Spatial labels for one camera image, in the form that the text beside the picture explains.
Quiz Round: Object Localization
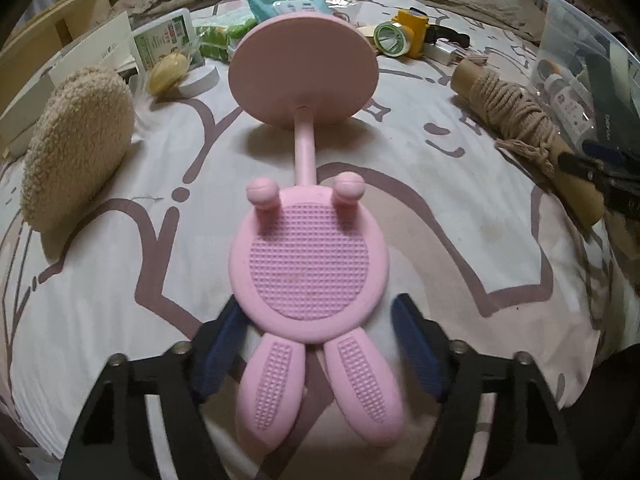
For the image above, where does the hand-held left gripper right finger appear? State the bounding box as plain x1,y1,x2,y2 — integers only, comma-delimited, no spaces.
390,294,583,480

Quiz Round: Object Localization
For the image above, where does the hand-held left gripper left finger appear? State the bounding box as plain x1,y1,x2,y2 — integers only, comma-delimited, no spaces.
57,294,251,480

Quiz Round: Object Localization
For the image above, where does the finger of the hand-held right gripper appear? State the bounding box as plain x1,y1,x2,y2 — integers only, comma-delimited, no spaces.
581,139,630,167
556,151,640,216

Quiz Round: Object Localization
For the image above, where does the cardboard tube with rope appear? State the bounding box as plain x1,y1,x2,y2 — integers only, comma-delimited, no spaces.
450,57,608,231

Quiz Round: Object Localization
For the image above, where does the clear plastic container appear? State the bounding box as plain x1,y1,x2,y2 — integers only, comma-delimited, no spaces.
530,0,640,161

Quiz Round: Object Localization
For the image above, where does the pink bunny phone stand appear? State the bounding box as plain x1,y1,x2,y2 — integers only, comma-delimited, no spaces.
227,14,406,448

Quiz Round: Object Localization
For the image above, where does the yellow headlamp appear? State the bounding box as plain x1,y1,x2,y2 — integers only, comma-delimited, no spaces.
372,8,471,58

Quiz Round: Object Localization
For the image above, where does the white round case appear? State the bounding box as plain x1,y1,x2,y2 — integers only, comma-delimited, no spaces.
175,66,221,98

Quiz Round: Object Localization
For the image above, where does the small white bottle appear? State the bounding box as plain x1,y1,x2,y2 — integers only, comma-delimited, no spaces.
537,60,588,136

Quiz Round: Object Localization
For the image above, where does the beige fuzzy slipper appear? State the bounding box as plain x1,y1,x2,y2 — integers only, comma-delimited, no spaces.
21,66,137,233

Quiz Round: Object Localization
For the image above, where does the clear packet with green card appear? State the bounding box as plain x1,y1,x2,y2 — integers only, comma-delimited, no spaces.
131,10,206,73

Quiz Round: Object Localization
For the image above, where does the green white tissue packet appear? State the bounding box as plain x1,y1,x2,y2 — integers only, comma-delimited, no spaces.
192,12,258,61

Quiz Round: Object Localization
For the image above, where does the teal wet wipes pack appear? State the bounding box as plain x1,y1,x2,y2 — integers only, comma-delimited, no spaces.
240,0,333,23

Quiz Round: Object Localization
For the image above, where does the wooden bedside shelf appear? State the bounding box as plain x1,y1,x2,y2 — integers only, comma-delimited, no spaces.
0,0,146,96

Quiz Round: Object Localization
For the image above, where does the clear bag with cords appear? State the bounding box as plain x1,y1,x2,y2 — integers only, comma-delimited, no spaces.
320,0,396,28

